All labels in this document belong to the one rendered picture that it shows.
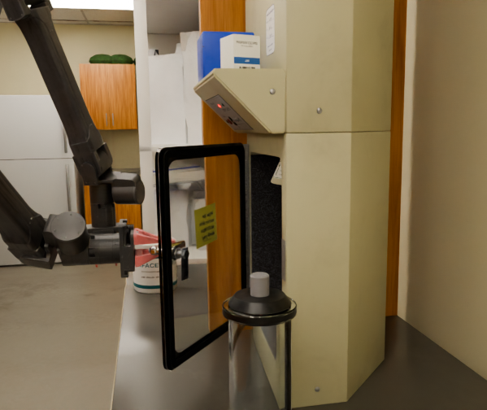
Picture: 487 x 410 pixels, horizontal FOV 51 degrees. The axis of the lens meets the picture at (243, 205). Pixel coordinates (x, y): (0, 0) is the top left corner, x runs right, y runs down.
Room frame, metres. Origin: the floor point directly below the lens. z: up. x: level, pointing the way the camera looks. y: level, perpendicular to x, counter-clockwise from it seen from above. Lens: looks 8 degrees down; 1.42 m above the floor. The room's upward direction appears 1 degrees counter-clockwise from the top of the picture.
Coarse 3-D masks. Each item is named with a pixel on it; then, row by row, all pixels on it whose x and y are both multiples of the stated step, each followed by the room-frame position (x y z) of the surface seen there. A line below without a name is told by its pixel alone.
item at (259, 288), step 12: (252, 276) 0.71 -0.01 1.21; (264, 276) 0.71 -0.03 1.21; (252, 288) 0.71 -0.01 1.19; (264, 288) 0.70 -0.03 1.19; (240, 300) 0.69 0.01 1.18; (252, 300) 0.69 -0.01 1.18; (264, 300) 0.69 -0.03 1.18; (276, 300) 0.69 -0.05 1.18; (288, 300) 0.71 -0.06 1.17; (252, 312) 0.67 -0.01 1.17; (264, 312) 0.67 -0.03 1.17; (276, 312) 0.68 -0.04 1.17
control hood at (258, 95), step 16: (208, 80) 0.87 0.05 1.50; (224, 80) 0.80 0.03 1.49; (240, 80) 0.80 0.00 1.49; (256, 80) 0.81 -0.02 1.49; (272, 80) 0.81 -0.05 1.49; (208, 96) 1.01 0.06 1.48; (224, 96) 0.87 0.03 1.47; (240, 96) 0.80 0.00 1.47; (256, 96) 0.81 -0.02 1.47; (272, 96) 0.81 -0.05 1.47; (240, 112) 0.88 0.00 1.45; (256, 112) 0.81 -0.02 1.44; (272, 112) 0.81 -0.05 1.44; (256, 128) 0.87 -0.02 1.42; (272, 128) 0.81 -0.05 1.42
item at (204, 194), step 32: (192, 160) 0.94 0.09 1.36; (224, 160) 1.04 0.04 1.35; (192, 192) 0.94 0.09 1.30; (224, 192) 1.04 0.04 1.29; (160, 224) 0.85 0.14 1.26; (192, 224) 0.93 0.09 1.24; (224, 224) 1.04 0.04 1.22; (160, 256) 0.85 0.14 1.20; (192, 256) 0.93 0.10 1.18; (224, 256) 1.04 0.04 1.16; (160, 288) 0.85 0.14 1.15; (192, 288) 0.93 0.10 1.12; (224, 288) 1.03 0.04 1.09; (192, 320) 0.93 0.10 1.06; (224, 320) 1.03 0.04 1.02
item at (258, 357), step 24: (240, 312) 0.68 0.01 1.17; (288, 312) 0.68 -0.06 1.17; (240, 336) 0.68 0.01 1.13; (264, 336) 0.67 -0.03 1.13; (240, 360) 0.68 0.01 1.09; (264, 360) 0.67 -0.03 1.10; (240, 384) 0.68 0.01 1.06; (264, 384) 0.67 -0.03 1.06; (240, 408) 0.68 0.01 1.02; (264, 408) 0.67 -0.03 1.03
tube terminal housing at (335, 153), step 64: (256, 0) 1.02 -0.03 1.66; (320, 0) 0.83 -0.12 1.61; (384, 0) 0.96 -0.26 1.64; (320, 64) 0.83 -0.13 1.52; (384, 64) 0.96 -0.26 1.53; (320, 128) 0.83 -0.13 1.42; (384, 128) 0.97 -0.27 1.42; (320, 192) 0.83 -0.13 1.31; (384, 192) 0.98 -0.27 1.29; (320, 256) 0.83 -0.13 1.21; (384, 256) 0.99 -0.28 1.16; (320, 320) 0.83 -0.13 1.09; (384, 320) 1.00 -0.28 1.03; (320, 384) 0.83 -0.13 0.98
